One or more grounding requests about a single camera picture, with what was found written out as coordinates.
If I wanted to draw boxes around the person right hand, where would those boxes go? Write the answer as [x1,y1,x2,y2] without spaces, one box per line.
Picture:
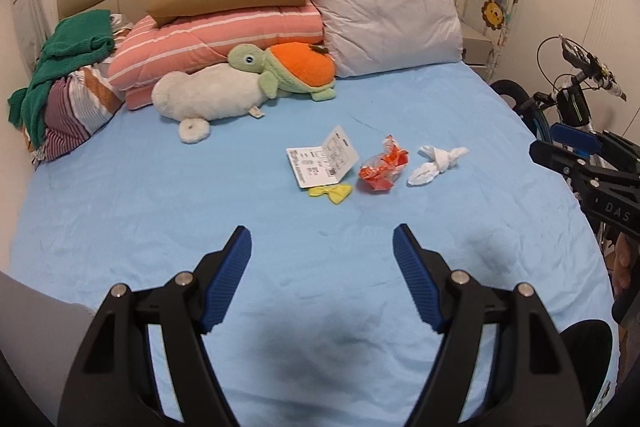
[612,233,638,298]

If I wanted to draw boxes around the white bicycle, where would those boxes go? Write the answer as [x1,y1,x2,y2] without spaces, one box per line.
[491,35,627,153]

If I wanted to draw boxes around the small white knotted tissue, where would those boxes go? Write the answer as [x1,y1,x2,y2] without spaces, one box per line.
[407,145,469,186]

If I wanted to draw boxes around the white bedside table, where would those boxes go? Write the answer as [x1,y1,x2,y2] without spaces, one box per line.
[461,23,494,82]

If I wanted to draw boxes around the lion picture board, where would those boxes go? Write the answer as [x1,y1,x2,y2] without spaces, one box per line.
[456,0,520,74]

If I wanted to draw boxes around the orange crumpled plastic wrapper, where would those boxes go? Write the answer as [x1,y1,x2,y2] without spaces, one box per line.
[358,135,409,192]

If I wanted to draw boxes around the light blue bed sheet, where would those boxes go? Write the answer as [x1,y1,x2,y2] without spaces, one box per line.
[10,63,613,426]

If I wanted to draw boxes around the yellow bow tie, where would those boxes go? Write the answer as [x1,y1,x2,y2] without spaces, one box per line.
[308,184,352,205]

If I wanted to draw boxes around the grey white pillow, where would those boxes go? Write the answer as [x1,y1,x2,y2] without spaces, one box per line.
[311,0,463,78]

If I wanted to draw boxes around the white instruction leaflet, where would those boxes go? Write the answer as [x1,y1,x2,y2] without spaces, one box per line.
[286,126,359,190]

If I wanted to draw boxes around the striped folded clothes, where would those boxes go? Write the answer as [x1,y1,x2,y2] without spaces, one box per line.
[24,13,134,168]

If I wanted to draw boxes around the green orange turtle plush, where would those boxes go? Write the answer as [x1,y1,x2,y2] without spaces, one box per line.
[228,42,336,102]

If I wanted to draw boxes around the white plush seal toy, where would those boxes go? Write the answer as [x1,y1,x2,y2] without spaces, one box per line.
[151,63,267,144]

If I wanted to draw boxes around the pink striped folded quilt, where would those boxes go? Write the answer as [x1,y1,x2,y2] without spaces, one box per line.
[107,1,323,110]

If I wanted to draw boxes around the green garment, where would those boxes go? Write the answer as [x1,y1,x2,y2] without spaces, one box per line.
[8,10,115,148]

